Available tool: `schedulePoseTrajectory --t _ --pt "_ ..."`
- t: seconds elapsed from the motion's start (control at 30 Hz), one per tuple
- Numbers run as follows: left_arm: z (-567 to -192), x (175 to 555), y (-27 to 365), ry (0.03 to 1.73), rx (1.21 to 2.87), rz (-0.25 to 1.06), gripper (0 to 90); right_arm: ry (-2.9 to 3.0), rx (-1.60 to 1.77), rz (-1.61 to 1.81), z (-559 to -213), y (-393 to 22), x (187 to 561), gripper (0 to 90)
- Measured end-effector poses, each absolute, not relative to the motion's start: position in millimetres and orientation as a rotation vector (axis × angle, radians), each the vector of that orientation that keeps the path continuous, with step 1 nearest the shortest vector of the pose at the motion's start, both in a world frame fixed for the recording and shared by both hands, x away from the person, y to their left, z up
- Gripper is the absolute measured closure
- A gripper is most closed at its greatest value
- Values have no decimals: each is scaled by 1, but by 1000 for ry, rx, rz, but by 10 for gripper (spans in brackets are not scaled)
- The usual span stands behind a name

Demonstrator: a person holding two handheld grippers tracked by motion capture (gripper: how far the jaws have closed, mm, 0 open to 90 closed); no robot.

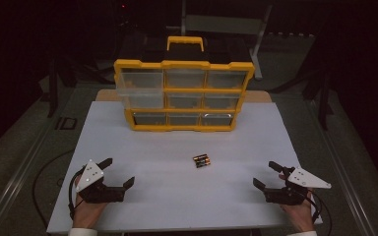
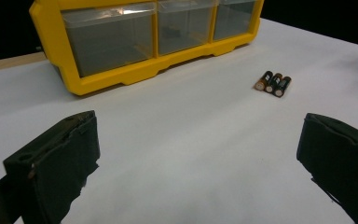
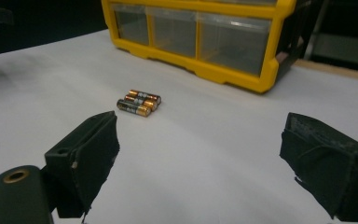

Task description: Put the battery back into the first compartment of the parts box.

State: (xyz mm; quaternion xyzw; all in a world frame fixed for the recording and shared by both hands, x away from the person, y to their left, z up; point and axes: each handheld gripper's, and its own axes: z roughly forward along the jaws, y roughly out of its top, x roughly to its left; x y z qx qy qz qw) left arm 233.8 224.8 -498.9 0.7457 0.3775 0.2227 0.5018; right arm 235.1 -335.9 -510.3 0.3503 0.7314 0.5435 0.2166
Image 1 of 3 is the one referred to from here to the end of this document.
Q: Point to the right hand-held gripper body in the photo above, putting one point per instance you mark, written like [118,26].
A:
[303,179]

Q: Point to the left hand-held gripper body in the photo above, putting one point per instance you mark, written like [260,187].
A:
[90,177]

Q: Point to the black and gold battery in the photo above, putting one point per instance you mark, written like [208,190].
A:
[201,160]
[199,156]
[203,164]

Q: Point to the clear plastic drawer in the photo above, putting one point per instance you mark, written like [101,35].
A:
[141,88]

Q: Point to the person's left hand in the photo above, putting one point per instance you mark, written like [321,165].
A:
[88,213]

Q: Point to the person's right hand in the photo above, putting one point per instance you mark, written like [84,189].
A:
[298,216]

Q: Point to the white table board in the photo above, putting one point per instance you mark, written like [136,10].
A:
[177,196]

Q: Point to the black stand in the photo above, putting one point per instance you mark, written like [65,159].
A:
[53,98]
[323,105]

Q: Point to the group of closed clear drawers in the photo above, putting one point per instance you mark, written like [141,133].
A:
[185,78]

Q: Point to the yellow and black drawer organizer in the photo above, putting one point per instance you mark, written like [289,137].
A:
[183,64]

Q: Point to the grey metal stand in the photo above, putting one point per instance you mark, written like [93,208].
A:
[223,24]

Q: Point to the metal floor rail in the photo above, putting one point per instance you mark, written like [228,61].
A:
[351,196]
[19,170]

